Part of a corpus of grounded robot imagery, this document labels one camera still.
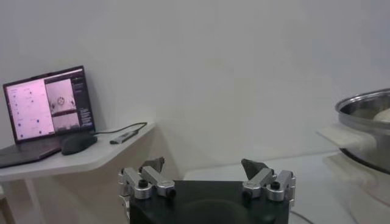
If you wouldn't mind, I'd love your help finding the black computer mouse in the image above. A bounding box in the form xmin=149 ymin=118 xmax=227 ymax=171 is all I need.
xmin=60 ymin=133 xmax=99 ymax=156

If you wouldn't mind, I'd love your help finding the black open laptop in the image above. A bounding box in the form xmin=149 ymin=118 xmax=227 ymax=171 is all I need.
xmin=0 ymin=65 xmax=97 ymax=170

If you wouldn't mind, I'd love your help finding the stainless steel steamer basket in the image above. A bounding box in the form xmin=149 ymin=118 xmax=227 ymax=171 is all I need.
xmin=316 ymin=88 xmax=390 ymax=176

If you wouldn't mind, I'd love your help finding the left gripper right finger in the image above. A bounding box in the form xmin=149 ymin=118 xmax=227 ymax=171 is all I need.
xmin=240 ymin=158 xmax=297 ymax=203

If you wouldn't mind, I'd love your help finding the white steamed baozi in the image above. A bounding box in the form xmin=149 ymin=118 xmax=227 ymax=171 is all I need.
xmin=373 ymin=108 xmax=390 ymax=124

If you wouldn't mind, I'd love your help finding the cream electric cooker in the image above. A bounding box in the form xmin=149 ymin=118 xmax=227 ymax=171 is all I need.
xmin=322 ymin=152 xmax=390 ymax=224

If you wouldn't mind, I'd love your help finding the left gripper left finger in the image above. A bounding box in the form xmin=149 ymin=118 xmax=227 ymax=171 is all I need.
xmin=118 ymin=156 xmax=177 ymax=200

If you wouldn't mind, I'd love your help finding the white side desk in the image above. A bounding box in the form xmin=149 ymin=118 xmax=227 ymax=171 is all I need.
xmin=0 ymin=121 xmax=156 ymax=224

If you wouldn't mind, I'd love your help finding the grey usb hub with cable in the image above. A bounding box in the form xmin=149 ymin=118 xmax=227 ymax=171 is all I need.
xmin=91 ymin=121 xmax=149 ymax=145

